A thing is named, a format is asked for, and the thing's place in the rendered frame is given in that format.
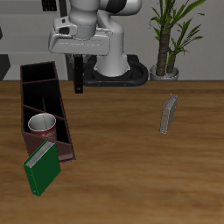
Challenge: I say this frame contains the green book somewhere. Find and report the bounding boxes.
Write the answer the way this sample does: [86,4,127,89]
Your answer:
[22,138,62,198]

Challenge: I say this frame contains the green pot plant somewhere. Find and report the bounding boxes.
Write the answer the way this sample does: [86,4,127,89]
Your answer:
[148,0,208,82]

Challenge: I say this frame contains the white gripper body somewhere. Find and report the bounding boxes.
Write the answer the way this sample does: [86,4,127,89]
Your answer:
[47,27,114,57]

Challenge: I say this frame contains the grey book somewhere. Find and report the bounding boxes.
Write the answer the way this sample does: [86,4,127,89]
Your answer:
[158,93,179,136]

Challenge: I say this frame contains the red mug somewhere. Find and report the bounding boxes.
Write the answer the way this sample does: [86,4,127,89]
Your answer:
[27,112,58,141]

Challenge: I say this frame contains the dark brown desk caddy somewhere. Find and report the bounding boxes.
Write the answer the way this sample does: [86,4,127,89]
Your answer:
[19,60,77,164]

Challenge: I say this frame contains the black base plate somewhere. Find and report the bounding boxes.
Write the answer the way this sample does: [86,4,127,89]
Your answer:
[82,54,150,88]

